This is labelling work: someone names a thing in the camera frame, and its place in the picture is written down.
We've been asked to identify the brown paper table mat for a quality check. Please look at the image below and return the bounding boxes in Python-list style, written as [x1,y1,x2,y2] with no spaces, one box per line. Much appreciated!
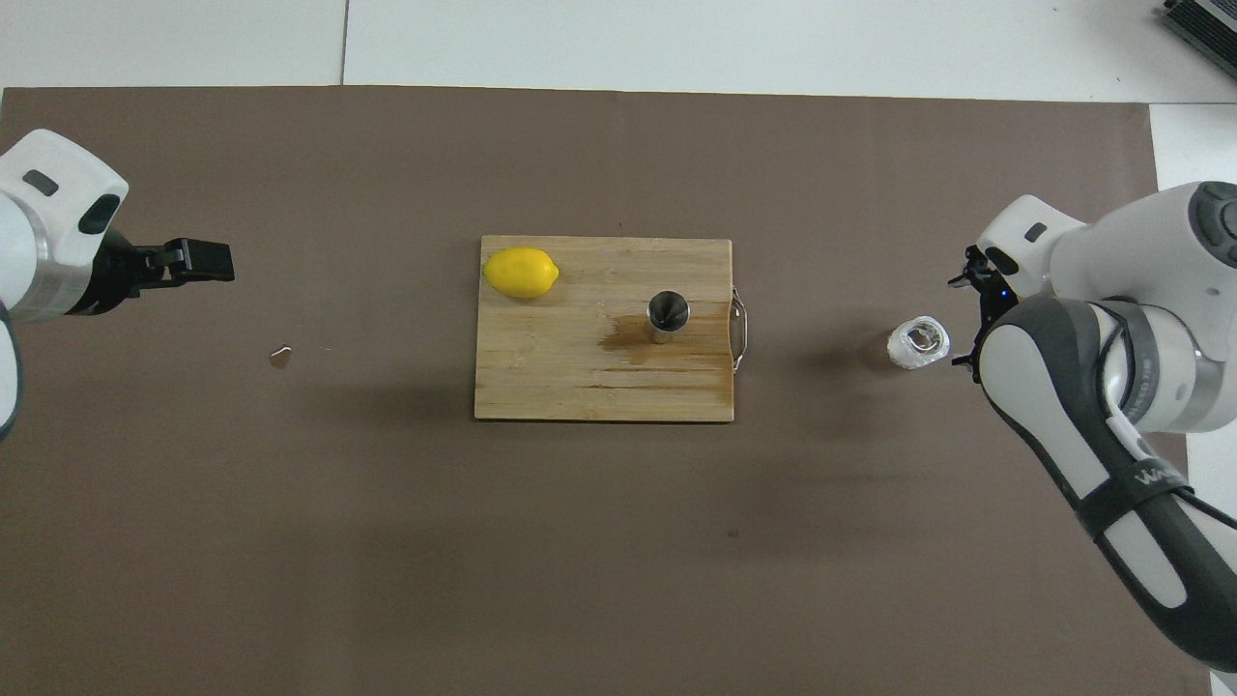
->
[0,85,1214,696]

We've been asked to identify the small clear glass cup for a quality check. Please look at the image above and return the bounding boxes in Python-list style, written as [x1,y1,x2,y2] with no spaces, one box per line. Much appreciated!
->
[887,315,951,372]

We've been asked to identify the steel double jigger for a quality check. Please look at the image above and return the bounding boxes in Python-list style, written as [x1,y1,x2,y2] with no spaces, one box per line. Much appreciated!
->
[646,290,691,346]

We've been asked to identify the yellow lemon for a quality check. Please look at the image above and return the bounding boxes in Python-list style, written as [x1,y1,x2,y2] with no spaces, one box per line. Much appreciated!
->
[482,246,561,301]

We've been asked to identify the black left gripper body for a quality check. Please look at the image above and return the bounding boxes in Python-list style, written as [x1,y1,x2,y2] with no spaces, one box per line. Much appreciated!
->
[92,229,161,316]

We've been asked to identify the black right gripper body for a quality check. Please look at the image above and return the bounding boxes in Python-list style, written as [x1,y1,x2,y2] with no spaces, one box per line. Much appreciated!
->
[978,271,1018,334]

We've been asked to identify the grey ribbed device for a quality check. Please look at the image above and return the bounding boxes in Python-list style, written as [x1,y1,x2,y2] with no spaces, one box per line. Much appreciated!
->
[1158,0,1237,80]

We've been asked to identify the wooden cutting board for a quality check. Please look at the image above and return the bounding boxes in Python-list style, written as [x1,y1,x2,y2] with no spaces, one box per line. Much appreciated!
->
[474,235,750,424]

